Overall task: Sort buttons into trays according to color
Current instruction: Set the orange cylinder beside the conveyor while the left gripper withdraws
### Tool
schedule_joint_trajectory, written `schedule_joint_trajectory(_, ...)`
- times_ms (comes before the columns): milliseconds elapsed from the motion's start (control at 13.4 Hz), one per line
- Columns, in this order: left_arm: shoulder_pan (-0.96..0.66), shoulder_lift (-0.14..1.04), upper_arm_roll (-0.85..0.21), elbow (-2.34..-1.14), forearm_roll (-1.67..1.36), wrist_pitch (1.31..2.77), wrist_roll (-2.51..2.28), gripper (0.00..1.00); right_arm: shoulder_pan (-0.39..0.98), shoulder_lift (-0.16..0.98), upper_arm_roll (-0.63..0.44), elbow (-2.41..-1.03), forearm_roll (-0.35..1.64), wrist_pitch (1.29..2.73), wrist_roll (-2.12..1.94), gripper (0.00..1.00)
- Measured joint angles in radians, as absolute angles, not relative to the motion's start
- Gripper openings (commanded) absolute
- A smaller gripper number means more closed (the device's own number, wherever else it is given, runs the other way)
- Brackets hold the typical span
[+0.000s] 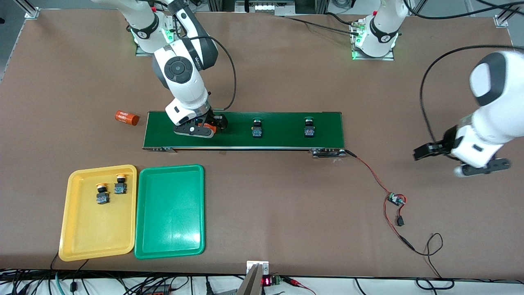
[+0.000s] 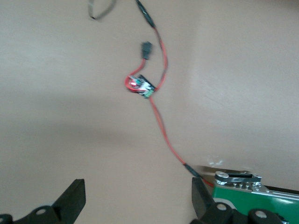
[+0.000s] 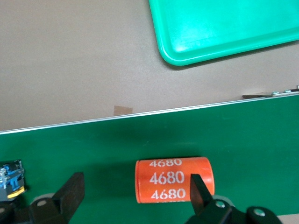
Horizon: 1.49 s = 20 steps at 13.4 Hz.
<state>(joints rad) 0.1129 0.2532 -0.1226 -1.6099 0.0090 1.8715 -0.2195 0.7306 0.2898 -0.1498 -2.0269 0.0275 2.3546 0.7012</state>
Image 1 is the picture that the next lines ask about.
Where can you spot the green conveyor belt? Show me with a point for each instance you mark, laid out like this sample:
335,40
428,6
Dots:
282,139

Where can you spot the aluminium camera mount bar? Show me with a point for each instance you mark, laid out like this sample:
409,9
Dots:
250,282

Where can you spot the yellow push button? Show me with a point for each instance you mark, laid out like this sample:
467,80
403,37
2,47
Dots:
102,198
120,187

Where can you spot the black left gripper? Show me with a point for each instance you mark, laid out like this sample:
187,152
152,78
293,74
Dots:
445,144

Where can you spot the green push button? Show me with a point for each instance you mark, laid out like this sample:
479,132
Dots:
257,131
309,130

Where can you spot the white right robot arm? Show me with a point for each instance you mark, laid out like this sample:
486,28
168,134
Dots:
180,78

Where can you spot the red clip lead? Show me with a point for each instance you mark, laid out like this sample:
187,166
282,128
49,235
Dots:
299,283

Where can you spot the small motor controller board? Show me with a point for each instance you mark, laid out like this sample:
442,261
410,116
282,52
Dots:
396,199

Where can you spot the grey device with lights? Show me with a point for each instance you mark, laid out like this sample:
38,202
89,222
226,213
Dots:
270,6

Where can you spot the green plastic tray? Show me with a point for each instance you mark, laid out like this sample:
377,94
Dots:
170,213

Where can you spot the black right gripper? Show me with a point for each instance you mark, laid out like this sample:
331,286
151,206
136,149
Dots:
215,121

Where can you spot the yellow plastic tray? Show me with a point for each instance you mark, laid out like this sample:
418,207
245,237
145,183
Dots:
98,233

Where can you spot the aluminium frame corner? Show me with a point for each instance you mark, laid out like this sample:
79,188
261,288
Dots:
501,20
32,12

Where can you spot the red digit display module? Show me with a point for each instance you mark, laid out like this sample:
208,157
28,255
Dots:
270,281

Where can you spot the orange 4680 cylinder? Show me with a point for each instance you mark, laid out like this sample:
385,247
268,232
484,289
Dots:
127,118
212,129

